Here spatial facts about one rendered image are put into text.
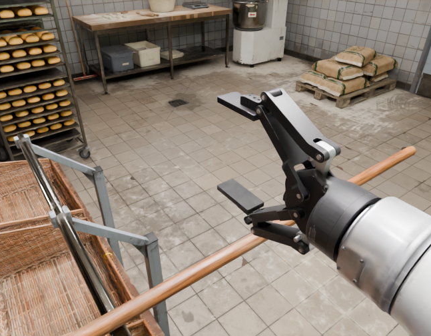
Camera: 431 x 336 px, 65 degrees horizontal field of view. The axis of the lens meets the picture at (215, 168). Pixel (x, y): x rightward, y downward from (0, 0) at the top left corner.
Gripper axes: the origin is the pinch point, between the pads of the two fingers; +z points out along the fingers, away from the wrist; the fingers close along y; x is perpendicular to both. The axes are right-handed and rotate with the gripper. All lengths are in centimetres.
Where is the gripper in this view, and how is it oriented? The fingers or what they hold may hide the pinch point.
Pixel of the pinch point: (230, 147)
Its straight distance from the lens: 46.1
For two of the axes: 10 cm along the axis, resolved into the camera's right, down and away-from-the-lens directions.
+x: 8.1, -3.2, 4.9
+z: -5.8, -4.5, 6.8
